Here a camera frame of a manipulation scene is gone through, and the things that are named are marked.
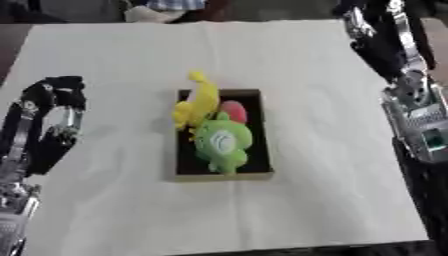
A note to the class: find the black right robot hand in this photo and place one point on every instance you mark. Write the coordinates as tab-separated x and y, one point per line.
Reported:
379	46

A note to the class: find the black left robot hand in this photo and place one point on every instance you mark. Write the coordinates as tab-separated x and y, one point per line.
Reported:
41	153

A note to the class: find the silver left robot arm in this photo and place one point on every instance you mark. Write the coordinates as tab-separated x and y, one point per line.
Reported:
14	213

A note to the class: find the silver and black right robot arm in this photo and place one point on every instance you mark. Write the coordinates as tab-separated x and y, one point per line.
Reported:
423	126

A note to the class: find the tan cardboard box black inside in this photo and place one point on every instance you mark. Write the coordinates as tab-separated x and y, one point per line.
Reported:
261	133

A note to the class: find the pink soft toy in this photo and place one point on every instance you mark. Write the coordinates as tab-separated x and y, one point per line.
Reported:
236	110

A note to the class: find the yellow soft toy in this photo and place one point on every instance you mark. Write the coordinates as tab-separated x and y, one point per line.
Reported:
201	103

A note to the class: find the green soft toy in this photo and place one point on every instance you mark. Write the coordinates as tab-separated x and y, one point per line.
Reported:
224	141

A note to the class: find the person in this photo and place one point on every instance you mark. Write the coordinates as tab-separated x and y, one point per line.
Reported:
175	8

